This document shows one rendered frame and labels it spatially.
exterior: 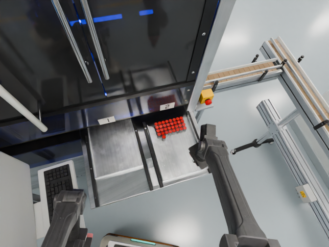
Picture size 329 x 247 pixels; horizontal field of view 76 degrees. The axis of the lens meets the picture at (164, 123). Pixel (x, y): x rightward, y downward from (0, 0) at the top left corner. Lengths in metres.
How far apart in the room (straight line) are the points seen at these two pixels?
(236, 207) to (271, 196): 1.84
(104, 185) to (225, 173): 0.77
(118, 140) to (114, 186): 0.26
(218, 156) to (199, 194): 1.48
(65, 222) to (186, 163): 0.75
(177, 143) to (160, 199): 0.91
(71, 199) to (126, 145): 0.61
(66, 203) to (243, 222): 0.48
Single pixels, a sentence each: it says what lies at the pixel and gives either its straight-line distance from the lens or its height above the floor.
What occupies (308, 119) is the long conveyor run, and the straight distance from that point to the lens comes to 1.66.
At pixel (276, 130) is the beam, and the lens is 1.95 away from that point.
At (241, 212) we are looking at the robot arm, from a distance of 0.52.
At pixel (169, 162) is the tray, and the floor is 0.88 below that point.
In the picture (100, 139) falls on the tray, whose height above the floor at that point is 0.88.
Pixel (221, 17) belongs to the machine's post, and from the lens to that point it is 0.84.
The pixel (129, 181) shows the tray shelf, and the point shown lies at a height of 0.88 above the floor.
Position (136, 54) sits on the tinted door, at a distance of 0.83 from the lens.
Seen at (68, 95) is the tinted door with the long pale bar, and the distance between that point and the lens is 0.97.
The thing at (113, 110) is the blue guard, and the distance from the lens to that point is 1.09.
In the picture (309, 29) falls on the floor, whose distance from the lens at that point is 3.93.
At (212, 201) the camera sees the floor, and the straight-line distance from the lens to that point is 2.14.
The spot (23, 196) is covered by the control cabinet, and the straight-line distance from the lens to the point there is 1.32.
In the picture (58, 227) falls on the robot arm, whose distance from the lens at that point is 0.66.
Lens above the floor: 2.05
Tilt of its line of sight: 64 degrees down
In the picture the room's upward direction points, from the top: 7 degrees clockwise
